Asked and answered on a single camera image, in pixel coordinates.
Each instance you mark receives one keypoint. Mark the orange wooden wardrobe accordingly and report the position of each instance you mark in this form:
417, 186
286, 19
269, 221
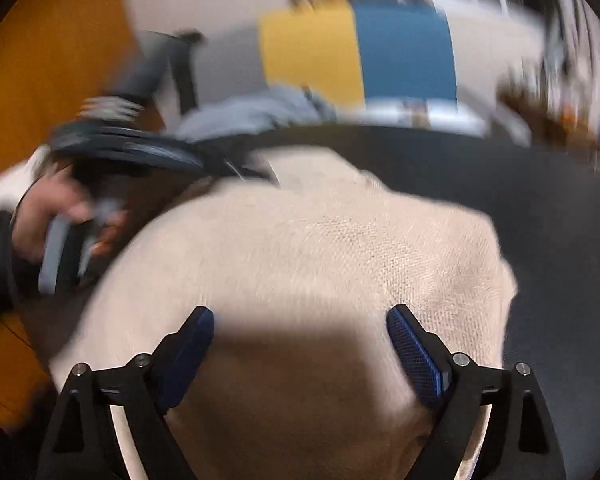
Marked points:
45, 60

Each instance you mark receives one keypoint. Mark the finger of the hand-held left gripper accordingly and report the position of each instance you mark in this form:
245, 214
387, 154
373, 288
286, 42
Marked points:
230, 170

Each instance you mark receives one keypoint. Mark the black bed frame post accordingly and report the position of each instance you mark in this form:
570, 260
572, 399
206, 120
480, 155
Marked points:
187, 72

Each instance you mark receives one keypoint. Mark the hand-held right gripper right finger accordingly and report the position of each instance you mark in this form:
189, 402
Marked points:
415, 352

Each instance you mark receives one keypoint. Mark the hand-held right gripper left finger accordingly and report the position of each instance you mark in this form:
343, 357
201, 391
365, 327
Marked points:
195, 347

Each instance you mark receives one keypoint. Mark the grey-blue hoodie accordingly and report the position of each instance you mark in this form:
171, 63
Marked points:
250, 110

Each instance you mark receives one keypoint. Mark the cluttered wooden desk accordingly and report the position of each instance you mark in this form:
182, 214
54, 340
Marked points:
545, 110

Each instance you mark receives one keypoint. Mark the person's left hand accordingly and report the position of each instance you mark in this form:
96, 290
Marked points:
40, 210

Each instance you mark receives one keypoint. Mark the pale floral curtain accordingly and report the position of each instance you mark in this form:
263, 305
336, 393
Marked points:
575, 35

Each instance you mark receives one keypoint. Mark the beige knit sweater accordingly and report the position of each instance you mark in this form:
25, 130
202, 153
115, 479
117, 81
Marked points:
305, 260

